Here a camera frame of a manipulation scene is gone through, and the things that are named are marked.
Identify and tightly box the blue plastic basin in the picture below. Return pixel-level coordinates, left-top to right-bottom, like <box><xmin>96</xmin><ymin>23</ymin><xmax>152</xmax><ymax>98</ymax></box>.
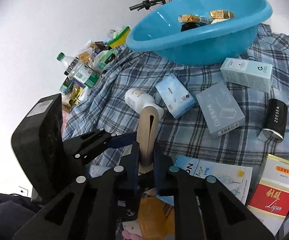
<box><xmin>126</xmin><ymin>0</ymin><xmax>272</xmax><ymax>66</ymax></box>

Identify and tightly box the right hand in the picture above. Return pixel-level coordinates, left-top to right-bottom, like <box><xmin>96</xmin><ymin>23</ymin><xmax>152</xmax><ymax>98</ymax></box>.
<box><xmin>122</xmin><ymin>230</ymin><xmax>143</xmax><ymax>240</ymax></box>

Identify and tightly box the red white cigarette pack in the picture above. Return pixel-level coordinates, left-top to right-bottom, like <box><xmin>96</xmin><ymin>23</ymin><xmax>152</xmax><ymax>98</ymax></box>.
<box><xmin>247</xmin><ymin>154</ymin><xmax>289</xmax><ymax>235</ymax></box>

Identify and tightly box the white barcode box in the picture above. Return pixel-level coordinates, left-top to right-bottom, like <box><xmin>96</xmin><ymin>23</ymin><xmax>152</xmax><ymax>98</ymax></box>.
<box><xmin>211</xmin><ymin>18</ymin><xmax>227</xmax><ymax>24</ymax></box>

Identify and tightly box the clear water bottle green cap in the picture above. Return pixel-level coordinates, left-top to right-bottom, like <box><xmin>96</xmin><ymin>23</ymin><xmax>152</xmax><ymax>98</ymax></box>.
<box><xmin>57</xmin><ymin>53</ymin><xmax>99</xmax><ymax>88</ymax></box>

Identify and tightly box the pink pouch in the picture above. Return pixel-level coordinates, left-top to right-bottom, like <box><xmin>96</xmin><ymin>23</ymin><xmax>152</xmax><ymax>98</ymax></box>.
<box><xmin>60</xmin><ymin>110</ymin><xmax>70</xmax><ymax>138</ymax></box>

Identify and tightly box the green tea box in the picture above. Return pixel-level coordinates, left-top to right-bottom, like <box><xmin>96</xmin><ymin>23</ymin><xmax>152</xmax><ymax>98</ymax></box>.
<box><xmin>93</xmin><ymin>49</ymin><xmax>116</xmax><ymax>72</ymax></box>
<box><xmin>60</xmin><ymin>77</ymin><xmax>81</xmax><ymax>98</ymax></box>

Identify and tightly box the black bicycle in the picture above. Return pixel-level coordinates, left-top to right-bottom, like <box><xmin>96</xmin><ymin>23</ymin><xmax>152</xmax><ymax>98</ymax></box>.
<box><xmin>129</xmin><ymin>0</ymin><xmax>172</xmax><ymax>11</ymax></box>

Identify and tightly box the blue plaid shirt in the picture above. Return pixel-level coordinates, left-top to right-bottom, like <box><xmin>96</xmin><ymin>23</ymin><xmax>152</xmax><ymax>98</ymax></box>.
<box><xmin>61</xmin><ymin>23</ymin><xmax>289</xmax><ymax>240</ymax></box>

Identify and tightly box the light blue small box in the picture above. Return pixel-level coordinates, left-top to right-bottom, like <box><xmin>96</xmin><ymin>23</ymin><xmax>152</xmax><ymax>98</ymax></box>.
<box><xmin>155</xmin><ymin>74</ymin><xmax>196</xmax><ymax>119</ymax></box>

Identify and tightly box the white blue leaflet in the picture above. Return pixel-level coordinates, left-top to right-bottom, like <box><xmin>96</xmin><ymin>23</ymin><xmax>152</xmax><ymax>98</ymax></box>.
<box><xmin>173</xmin><ymin>154</ymin><xmax>253</xmax><ymax>205</ymax></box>

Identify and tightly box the yellow green plastic bin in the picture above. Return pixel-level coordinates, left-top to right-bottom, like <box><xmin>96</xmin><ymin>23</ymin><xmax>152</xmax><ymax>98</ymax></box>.
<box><xmin>106</xmin><ymin>26</ymin><xmax>130</xmax><ymax>48</ymax></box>

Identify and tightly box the gold blue cigarette pack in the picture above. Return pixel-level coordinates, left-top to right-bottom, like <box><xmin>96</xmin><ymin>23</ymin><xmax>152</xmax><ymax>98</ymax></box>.
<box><xmin>178</xmin><ymin>14</ymin><xmax>213</xmax><ymax>25</ymax></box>
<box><xmin>209</xmin><ymin>9</ymin><xmax>236</xmax><ymax>20</ymax></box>

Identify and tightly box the pale blue tall box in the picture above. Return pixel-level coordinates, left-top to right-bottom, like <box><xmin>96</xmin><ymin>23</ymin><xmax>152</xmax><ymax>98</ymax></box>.
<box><xmin>220</xmin><ymin>58</ymin><xmax>273</xmax><ymax>93</ymax></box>

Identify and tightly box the orange paper packet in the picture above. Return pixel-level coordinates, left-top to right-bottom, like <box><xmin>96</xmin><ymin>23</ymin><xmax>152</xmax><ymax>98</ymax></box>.
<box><xmin>137</xmin><ymin>197</ymin><xmax>175</xmax><ymax>240</ymax></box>

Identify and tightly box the grey blue flat box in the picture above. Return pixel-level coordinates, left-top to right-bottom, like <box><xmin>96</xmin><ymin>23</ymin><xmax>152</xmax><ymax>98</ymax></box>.
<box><xmin>196</xmin><ymin>81</ymin><xmax>245</xmax><ymax>139</ymax></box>

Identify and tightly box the white round bottle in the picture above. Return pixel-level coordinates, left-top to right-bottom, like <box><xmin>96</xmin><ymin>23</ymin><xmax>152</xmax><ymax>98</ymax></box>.
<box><xmin>124</xmin><ymin>88</ymin><xmax>164</xmax><ymax>119</ymax></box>

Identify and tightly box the black zeesea can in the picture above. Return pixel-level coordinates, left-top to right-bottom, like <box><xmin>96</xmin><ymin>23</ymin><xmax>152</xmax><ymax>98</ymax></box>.
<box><xmin>258</xmin><ymin>99</ymin><xmax>288</xmax><ymax>142</ymax></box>

